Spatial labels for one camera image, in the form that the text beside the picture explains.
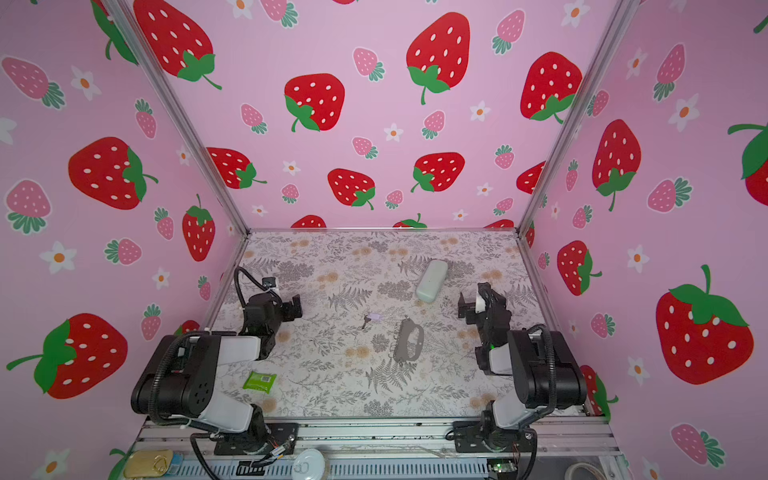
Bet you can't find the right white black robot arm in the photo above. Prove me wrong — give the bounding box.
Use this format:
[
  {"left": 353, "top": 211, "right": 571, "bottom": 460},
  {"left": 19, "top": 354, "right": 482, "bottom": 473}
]
[{"left": 446, "top": 284, "right": 587, "bottom": 453}]

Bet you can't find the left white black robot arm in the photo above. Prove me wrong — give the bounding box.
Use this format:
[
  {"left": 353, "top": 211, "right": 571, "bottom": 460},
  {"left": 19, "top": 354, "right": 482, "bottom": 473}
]
[{"left": 130, "top": 267, "right": 303, "bottom": 465}]

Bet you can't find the pale green glasses case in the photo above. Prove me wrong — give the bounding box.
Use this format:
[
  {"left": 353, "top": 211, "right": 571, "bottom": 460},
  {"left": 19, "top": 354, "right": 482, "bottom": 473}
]
[{"left": 416, "top": 260, "right": 449, "bottom": 303}]

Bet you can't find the green snack packet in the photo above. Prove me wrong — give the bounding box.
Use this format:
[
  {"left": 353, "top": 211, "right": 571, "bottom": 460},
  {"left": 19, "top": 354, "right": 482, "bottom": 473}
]
[{"left": 243, "top": 372, "right": 277, "bottom": 394}]

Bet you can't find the gold tin can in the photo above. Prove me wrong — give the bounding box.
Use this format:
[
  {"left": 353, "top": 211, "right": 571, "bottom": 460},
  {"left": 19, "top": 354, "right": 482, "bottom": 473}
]
[{"left": 123, "top": 450, "right": 174, "bottom": 479}]

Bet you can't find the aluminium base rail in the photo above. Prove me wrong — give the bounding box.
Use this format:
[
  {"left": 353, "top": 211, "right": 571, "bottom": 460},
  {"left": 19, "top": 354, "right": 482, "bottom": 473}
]
[{"left": 132, "top": 416, "right": 632, "bottom": 479}]

